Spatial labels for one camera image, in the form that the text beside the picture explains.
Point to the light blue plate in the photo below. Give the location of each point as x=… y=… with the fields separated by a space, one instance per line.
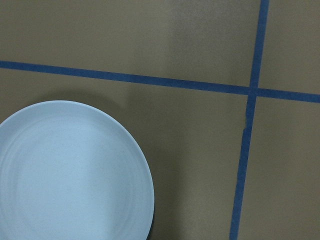
x=69 y=171

